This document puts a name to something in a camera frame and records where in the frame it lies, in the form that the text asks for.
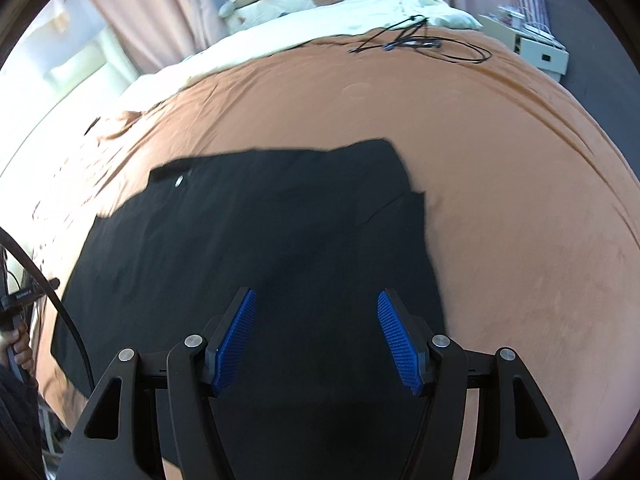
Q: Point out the cream padded headboard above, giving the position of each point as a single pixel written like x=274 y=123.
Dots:
x=60 y=85

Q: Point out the person's left hand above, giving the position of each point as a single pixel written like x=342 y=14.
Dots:
x=21 y=347

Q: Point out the black jacket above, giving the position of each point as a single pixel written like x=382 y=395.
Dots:
x=275 y=240

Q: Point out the bed with brown sheet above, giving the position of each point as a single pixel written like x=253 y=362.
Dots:
x=510 y=200

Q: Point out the person's left forearm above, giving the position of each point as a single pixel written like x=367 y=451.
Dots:
x=17 y=425

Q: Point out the white quilt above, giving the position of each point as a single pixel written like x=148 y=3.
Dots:
x=280 y=35

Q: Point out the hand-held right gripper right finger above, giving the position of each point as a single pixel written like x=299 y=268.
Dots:
x=400 y=340

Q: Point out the white nightstand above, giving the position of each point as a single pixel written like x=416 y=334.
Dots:
x=535 y=50

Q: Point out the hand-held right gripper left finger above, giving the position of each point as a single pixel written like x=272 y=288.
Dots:
x=235 y=340

